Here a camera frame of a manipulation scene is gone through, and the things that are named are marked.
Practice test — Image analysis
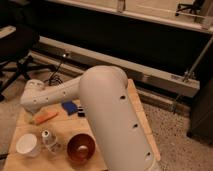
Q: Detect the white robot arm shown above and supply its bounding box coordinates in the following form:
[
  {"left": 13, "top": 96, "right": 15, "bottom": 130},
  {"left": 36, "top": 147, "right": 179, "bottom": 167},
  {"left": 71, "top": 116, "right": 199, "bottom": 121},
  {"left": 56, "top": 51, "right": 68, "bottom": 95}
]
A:
[{"left": 20, "top": 65, "right": 161, "bottom": 171}]

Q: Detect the orange ceramic bowl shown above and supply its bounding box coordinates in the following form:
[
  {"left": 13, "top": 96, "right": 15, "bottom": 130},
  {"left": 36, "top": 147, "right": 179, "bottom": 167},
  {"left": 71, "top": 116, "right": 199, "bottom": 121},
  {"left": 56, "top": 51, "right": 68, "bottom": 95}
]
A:
[{"left": 67, "top": 133, "right": 96, "bottom": 165}]

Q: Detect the black rectangular bar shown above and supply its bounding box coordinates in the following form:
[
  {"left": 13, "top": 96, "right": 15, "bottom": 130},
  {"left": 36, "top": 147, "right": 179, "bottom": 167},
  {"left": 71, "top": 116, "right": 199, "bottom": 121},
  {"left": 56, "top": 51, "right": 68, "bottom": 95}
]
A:
[{"left": 77, "top": 106, "right": 85, "bottom": 117}]

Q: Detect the blue sponge block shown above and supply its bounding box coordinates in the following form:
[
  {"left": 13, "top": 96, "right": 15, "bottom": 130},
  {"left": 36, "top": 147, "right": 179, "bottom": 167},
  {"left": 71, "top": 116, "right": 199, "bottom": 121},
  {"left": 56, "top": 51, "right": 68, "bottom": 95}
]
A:
[{"left": 62, "top": 102, "right": 78, "bottom": 116}]

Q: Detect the wooden table board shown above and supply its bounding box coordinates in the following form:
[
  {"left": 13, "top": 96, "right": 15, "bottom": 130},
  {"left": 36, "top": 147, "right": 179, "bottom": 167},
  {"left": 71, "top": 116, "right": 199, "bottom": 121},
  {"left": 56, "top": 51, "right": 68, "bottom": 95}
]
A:
[{"left": 2, "top": 79, "right": 162, "bottom": 171}]

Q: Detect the clear plastic bottle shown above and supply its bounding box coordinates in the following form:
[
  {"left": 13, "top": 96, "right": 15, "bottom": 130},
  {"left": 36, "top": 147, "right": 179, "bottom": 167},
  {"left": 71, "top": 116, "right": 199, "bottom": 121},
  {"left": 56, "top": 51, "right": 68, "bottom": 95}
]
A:
[{"left": 41, "top": 130, "right": 62, "bottom": 155}]

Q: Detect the white plastic cup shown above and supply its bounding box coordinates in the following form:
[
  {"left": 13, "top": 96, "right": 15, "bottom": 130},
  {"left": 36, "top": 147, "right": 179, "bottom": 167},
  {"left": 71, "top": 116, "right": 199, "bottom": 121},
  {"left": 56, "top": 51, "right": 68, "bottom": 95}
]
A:
[{"left": 16, "top": 133, "right": 41, "bottom": 157}]

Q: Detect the black office chair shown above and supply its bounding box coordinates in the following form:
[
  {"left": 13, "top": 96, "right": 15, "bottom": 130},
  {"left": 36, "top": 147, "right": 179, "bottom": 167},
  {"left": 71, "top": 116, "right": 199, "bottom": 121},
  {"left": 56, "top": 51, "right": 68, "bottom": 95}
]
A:
[{"left": 0, "top": 25, "right": 55, "bottom": 102}]

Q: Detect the black cable on floor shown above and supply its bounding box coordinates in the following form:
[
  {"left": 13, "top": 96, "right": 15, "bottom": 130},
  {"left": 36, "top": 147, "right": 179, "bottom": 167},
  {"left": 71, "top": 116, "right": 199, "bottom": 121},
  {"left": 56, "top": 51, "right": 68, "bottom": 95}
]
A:
[{"left": 42, "top": 53, "right": 73, "bottom": 88}]

